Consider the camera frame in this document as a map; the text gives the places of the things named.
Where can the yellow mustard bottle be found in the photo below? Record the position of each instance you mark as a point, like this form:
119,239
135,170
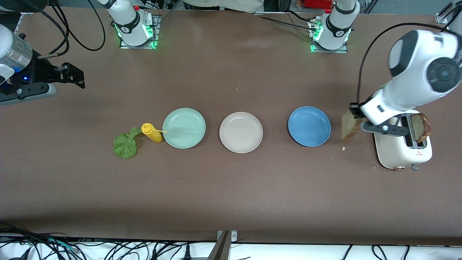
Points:
153,134

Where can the dark crust bread slice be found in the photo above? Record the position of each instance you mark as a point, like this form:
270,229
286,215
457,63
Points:
420,127

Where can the black power plug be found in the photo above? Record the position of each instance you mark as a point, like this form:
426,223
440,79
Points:
187,254

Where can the aluminium corner profile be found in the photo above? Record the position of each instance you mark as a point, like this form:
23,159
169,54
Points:
442,16

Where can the blue plate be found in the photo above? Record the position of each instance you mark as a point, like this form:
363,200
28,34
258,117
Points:
309,126

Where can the person in beige clothing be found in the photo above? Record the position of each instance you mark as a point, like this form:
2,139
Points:
223,4

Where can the metal table edge bracket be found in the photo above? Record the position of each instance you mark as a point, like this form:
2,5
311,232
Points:
225,249

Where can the red box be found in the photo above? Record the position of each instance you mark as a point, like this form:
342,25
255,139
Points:
317,3

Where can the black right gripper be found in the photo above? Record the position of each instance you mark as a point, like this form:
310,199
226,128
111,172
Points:
40,71

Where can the beige plate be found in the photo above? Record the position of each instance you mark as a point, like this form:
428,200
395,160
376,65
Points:
241,132

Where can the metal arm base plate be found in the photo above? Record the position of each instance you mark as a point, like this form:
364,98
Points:
156,32
339,51

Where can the white toaster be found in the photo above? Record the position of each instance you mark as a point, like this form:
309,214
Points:
391,151

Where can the mint green plate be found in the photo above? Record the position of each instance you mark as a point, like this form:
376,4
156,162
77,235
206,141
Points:
184,128

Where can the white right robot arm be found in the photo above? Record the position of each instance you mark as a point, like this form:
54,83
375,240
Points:
130,21

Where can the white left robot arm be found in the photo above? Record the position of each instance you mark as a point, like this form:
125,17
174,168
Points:
415,65

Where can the light crust bread slice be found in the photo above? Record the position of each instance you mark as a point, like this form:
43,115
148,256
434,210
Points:
349,128

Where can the green lettuce leaf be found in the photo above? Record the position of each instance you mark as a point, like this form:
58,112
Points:
125,146

